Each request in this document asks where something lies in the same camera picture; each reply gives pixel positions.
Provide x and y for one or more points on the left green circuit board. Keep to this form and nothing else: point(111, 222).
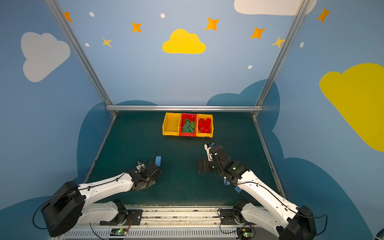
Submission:
point(118, 232)

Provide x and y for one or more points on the right aluminium frame post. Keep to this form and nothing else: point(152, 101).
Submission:
point(291, 34)

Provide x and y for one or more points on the right yellow plastic bin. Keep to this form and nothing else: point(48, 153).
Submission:
point(202, 135)

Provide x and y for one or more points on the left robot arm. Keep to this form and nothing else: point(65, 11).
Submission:
point(75, 204)

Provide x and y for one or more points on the right green circuit board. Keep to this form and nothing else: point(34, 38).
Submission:
point(245, 233)

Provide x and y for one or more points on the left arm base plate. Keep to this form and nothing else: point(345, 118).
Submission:
point(132, 216)

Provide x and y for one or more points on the yellow plastic bin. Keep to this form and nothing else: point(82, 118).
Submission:
point(202, 135)
point(171, 124)

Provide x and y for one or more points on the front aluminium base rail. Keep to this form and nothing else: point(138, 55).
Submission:
point(168, 223)

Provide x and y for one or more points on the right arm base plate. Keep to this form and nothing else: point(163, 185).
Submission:
point(230, 217)

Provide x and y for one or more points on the left yellow plastic bin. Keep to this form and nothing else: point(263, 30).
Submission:
point(171, 124)

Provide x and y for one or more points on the green lego brick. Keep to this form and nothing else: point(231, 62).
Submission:
point(189, 126)

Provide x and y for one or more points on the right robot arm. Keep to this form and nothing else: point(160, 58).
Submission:
point(280, 217)

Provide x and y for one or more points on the red plastic bin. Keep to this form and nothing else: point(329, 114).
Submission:
point(192, 117)

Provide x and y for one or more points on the red lego brick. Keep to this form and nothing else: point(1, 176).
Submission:
point(205, 125)

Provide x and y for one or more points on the light blue lego brick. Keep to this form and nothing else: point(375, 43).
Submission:
point(158, 160)

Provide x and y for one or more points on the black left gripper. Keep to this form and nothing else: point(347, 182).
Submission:
point(153, 170)

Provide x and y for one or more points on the back aluminium frame rail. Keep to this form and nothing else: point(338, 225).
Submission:
point(136, 108)

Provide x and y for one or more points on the blue lego plate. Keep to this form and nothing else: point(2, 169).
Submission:
point(238, 189)

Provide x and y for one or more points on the green circuit board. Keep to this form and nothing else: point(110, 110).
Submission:
point(245, 233)
point(118, 232)

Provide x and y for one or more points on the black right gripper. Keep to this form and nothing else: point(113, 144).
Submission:
point(210, 163)

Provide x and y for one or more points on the aluminium frame post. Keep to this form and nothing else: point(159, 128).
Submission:
point(57, 12)
point(291, 34)

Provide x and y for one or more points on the left aluminium frame post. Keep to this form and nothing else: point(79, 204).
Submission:
point(57, 12)

